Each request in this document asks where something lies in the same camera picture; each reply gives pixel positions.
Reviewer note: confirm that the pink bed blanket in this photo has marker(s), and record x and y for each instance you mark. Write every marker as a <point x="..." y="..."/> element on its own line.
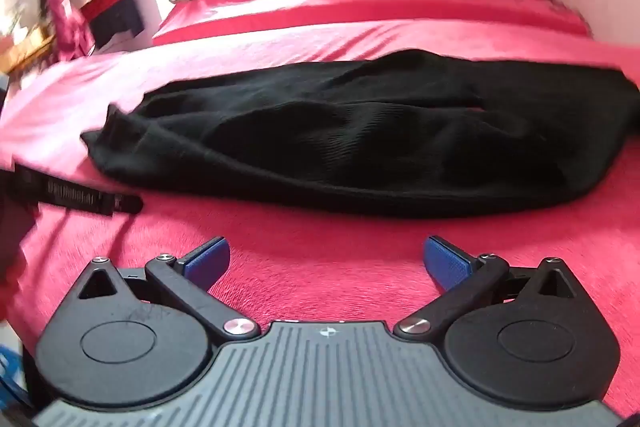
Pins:
<point x="304" y="263"/>

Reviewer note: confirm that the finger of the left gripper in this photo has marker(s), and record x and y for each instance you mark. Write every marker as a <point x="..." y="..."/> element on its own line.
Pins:
<point x="31" y="187"/>

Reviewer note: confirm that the red far bed sheet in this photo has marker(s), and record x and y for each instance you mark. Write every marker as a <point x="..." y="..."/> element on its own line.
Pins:
<point x="199" y="19"/>

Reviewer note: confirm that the wooden shelf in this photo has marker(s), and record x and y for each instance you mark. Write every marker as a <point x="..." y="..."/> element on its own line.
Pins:
<point x="17" y="56"/>

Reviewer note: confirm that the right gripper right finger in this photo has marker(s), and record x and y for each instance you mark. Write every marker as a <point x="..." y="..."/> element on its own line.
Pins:
<point x="467" y="283"/>

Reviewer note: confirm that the black pants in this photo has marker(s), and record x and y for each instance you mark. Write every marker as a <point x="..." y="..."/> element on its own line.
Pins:
<point x="411" y="134"/>

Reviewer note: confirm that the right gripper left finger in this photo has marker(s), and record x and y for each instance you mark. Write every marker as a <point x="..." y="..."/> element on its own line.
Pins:
<point x="183" y="284"/>

